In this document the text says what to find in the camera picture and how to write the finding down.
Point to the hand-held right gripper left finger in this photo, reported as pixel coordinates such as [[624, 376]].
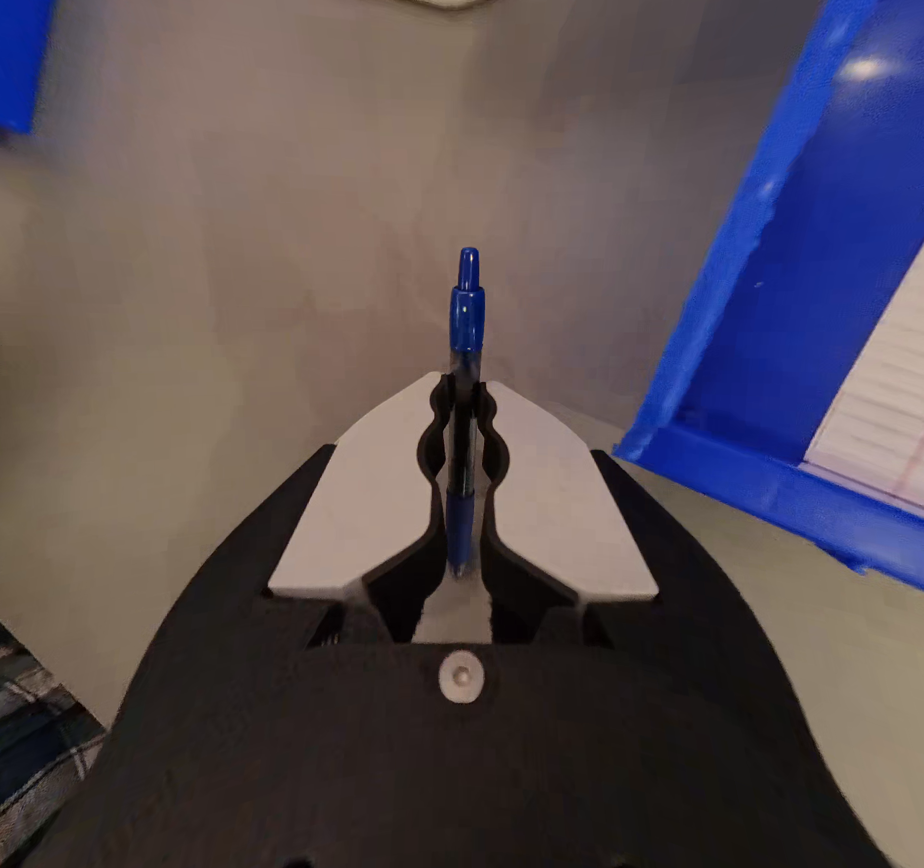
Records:
[[346, 521]]

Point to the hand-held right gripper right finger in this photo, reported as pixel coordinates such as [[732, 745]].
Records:
[[570, 521]]

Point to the blue retractable pen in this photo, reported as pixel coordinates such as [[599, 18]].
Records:
[[467, 319]]

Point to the blue plastic bin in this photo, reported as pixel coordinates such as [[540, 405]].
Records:
[[794, 305], [25, 31]]

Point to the white lined legal pad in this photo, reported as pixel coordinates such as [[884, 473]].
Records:
[[881, 413]]

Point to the grey desk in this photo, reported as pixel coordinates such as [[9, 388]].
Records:
[[252, 233]]

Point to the plaid shirt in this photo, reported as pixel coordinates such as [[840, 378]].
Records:
[[36, 738]]

